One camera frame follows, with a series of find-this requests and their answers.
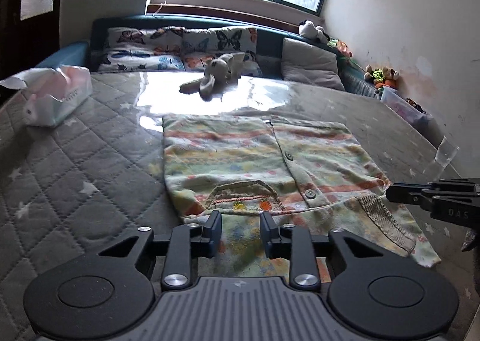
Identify colourful patterned knit cardigan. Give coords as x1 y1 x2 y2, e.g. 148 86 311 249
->
163 114 440 277

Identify clear plastic sheet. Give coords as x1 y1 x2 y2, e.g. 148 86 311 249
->
135 72 436 183

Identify clear plastic storage box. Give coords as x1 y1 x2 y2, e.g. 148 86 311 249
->
380 87 442 146

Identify orange green plush toys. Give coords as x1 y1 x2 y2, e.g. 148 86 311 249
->
364 65 400 92

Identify grey cushion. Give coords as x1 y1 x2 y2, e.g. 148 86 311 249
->
281 38 345 92

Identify grey plush bunny toy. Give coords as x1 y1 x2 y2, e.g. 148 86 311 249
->
179 52 245 101

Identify black and white plush panda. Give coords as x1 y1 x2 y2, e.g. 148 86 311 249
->
298 20 330 44

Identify butterfly print pillow right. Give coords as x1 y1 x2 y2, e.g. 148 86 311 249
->
181 26 262 77

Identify butterfly print pillow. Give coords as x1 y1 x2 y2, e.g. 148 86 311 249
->
97 27 185 72
181 26 262 77

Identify butterfly print pillow left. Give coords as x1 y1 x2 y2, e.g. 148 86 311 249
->
97 27 185 72

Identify tissue pack in plastic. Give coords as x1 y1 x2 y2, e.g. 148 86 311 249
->
1 65 93 127

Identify dark door with glass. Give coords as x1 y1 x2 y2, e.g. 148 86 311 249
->
1 0 60 79

